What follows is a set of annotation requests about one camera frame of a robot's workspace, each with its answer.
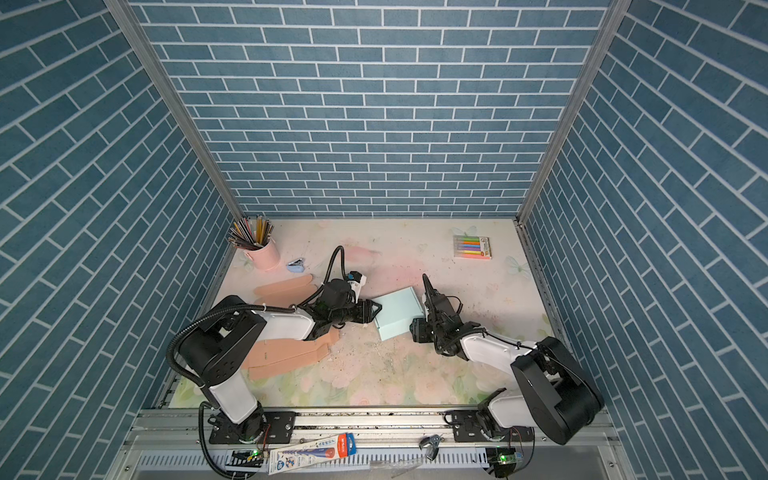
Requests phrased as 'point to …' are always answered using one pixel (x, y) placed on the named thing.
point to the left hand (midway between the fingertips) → (377, 308)
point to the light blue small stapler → (295, 266)
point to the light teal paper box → (398, 310)
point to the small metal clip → (432, 445)
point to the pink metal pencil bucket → (266, 258)
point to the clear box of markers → (469, 246)
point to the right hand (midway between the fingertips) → (416, 323)
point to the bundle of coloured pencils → (247, 234)
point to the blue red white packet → (312, 452)
